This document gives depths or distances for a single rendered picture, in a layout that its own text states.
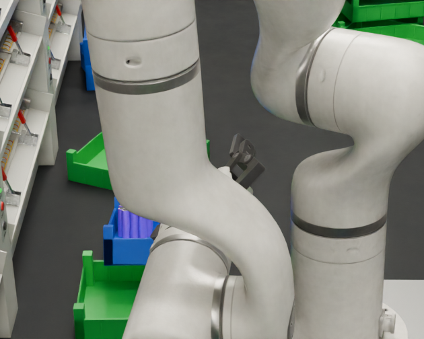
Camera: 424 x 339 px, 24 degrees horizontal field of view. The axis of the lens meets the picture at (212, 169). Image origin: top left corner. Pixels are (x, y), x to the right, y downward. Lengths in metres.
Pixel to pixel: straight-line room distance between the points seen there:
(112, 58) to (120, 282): 1.33
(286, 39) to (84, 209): 1.38
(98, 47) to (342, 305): 0.57
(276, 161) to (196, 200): 1.70
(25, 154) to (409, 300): 1.12
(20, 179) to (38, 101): 0.35
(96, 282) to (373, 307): 0.93
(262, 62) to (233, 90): 1.84
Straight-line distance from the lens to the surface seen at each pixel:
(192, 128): 0.82
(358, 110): 1.09
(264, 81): 1.12
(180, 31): 0.78
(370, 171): 1.13
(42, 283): 2.10
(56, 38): 2.91
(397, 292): 1.43
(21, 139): 2.31
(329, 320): 1.25
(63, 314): 2.01
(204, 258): 0.96
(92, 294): 2.05
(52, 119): 2.52
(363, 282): 1.23
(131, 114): 0.79
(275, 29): 1.02
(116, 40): 0.77
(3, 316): 1.94
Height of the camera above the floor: 1.20
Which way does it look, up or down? 29 degrees down
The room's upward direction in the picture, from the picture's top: straight up
